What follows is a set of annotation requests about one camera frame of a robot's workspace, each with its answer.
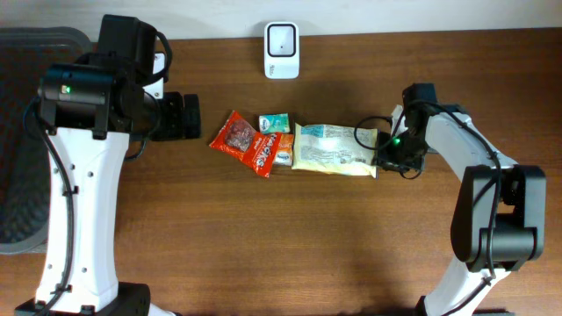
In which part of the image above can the black cable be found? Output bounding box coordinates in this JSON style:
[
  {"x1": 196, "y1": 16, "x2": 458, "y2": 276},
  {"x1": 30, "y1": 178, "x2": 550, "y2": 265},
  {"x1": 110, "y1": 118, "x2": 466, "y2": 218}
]
[
  {"x1": 22, "y1": 96, "x2": 76, "y2": 308},
  {"x1": 353, "y1": 98, "x2": 504, "y2": 316}
]

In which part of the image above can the right black cable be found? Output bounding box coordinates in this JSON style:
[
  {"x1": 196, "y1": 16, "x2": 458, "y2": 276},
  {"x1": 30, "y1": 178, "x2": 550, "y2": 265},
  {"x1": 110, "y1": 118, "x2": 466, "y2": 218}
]
[{"x1": 353, "y1": 98, "x2": 504, "y2": 316}]

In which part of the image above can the left black cable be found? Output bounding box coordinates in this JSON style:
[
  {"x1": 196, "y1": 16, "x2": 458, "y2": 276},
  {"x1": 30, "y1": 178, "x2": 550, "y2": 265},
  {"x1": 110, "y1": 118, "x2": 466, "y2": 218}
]
[{"x1": 22, "y1": 96, "x2": 76, "y2": 308}]

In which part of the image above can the grey plastic mesh basket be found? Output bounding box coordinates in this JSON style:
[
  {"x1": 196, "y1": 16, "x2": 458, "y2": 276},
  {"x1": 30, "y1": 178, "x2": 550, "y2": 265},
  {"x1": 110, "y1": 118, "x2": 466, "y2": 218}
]
[{"x1": 1, "y1": 27, "x2": 92, "y2": 255}]

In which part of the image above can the red candy bag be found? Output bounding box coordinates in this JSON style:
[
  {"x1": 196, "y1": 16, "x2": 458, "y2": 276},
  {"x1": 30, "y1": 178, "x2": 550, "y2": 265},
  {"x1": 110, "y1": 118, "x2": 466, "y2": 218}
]
[{"x1": 209, "y1": 111, "x2": 281, "y2": 177}]

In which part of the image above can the yellow snack bag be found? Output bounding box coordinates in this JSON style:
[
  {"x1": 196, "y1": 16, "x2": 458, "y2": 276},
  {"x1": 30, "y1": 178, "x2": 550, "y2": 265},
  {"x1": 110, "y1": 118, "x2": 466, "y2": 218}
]
[{"x1": 292, "y1": 124, "x2": 378, "y2": 178}]

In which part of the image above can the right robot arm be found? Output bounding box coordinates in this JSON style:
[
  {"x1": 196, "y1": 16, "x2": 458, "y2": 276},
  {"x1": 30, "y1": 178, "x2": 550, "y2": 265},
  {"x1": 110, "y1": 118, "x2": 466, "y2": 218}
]
[{"x1": 373, "y1": 83, "x2": 546, "y2": 315}]

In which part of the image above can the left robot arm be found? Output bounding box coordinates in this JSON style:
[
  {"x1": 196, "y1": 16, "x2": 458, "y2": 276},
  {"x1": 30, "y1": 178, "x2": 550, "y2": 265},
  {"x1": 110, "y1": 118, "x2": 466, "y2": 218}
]
[{"x1": 15, "y1": 14, "x2": 202, "y2": 315}]

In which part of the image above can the teal tissue pack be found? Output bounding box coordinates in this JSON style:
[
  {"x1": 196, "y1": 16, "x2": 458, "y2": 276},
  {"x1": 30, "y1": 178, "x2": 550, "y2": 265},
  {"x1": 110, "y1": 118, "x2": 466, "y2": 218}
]
[{"x1": 258, "y1": 113, "x2": 291, "y2": 134}]

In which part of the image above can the orange tissue pack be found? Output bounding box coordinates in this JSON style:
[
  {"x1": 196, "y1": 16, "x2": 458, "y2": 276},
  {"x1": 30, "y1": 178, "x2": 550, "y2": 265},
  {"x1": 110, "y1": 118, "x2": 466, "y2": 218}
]
[{"x1": 274, "y1": 133, "x2": 294, "y2": 167}]

